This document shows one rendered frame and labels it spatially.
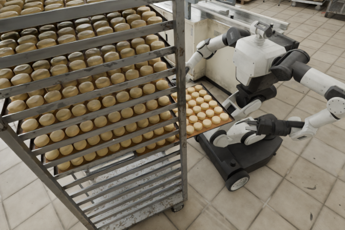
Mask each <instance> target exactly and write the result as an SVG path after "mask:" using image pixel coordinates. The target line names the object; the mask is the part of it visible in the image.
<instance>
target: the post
mask: <svg viewBox="0 0 345 230"><path fill-rule="evenodd" d="M171 1H172V20H173V30H174V49H175V67H176V86H177V104H178V123H179V142H180V161H181V180H182V197H183V199H184V201H186V200H188V193H187V133H186V73H185V13H184V0H171Z"/></svg>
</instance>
